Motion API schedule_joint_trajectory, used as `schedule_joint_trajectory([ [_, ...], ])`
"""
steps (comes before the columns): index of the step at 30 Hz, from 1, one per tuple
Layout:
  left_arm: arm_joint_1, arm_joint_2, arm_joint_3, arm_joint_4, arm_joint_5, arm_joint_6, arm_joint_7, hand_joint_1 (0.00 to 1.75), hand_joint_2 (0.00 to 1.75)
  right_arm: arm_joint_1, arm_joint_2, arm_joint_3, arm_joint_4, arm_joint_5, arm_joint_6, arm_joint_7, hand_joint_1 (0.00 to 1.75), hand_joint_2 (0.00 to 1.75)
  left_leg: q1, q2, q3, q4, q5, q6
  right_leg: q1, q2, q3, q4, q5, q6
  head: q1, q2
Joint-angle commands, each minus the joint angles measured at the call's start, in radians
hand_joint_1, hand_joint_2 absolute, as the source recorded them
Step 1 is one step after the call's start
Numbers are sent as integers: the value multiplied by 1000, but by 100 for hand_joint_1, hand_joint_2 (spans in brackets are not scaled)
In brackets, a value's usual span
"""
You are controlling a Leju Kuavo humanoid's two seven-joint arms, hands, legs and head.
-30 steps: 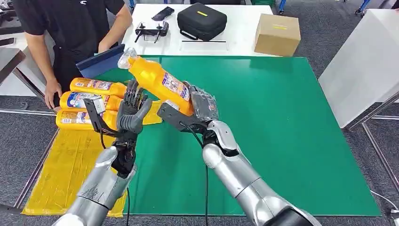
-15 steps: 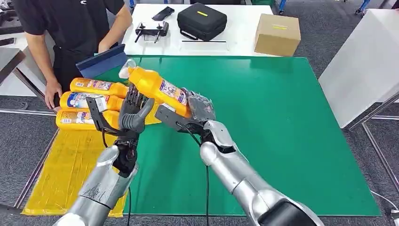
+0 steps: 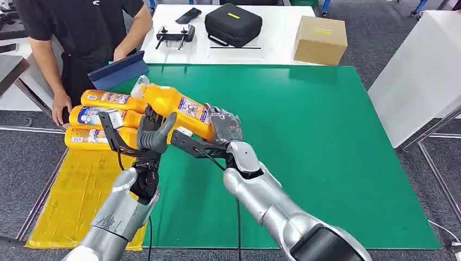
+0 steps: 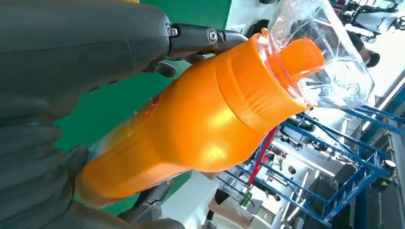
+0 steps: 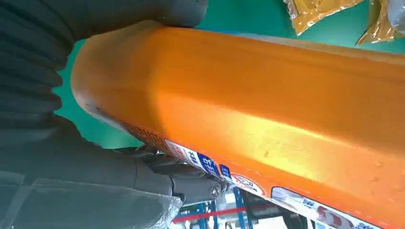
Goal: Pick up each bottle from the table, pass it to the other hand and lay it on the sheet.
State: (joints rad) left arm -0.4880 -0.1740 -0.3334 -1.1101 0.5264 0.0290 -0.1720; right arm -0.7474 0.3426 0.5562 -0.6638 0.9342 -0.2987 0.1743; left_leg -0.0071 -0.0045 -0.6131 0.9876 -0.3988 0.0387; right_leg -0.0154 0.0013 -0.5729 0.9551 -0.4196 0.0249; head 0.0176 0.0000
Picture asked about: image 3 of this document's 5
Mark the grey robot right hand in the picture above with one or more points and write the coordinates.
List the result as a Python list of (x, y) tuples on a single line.
[(227, 128)]

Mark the person's left hand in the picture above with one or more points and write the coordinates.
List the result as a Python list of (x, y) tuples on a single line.
[(120, 54)]

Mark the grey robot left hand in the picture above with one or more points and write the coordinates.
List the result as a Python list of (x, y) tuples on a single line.
[(153, 135)]

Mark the person's right hand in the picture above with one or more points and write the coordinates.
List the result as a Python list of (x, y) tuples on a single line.
[(61, 102)]

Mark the orange drink bottle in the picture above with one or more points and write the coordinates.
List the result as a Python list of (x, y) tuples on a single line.
[(104, 98), (86, 115), (86, 138), (165, 102)]

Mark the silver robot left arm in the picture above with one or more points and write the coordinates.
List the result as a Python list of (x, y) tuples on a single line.
[(119, 216)]

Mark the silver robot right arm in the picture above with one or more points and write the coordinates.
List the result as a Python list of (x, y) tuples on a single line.
[(273, 205)]

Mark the blue tablet case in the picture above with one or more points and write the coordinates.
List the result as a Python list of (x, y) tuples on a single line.
[(119, 70)]

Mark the person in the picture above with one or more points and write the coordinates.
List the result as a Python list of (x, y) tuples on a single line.
[(86, 28)]

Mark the black remote controller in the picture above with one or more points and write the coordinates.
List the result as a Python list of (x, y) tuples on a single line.
[(175, 34)]

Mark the dark grey desk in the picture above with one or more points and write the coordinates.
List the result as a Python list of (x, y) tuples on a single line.
[(10, 66)]

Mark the black phone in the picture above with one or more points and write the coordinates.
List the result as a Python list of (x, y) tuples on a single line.
[(188, 15)]

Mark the thin black rod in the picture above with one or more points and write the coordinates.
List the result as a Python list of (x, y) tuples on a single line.
[(236, 47)]

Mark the black equipment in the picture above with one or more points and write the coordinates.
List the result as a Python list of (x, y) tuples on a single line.
[(12, 28)]

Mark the yellow plastic sheet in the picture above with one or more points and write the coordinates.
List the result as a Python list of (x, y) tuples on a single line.
[(79, 194)]

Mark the black carrying case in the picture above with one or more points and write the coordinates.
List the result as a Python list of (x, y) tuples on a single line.
[(232, 28)]

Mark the green table mat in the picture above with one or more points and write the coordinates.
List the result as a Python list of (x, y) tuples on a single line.
[(342, 144)]

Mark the cardboard box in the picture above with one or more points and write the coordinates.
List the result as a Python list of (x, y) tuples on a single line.
[(318, 43)]

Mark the green crate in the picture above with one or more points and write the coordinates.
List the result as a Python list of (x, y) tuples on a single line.
[(304, 2)]

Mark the blue metal rack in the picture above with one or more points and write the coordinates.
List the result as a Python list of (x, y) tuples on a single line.
[(325, 5)]

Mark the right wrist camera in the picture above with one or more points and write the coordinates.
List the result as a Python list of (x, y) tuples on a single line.
[(194, 146)]

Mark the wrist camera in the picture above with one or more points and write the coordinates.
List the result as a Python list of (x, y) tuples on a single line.
[(115, 119), (194, 146)]

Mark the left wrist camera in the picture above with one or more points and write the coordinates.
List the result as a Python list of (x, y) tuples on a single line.
[(115, 119)]

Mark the white table with steel frame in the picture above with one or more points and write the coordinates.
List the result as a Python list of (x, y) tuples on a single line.
[(421, 79)]

